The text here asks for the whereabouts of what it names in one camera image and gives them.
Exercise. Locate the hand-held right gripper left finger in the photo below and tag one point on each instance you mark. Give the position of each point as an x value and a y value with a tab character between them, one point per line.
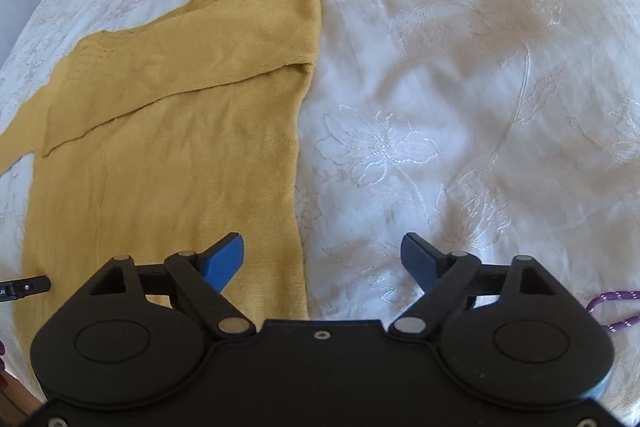
226	257

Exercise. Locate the white embroidered bedspread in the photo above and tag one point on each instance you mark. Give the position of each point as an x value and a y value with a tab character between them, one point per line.
450	107

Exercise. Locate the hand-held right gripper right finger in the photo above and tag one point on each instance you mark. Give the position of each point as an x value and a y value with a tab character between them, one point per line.
417	259

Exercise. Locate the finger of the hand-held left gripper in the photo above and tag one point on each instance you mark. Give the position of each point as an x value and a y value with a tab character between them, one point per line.
27	287

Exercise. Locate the yellow knit sweater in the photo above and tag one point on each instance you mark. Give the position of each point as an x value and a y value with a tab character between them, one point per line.
175	132

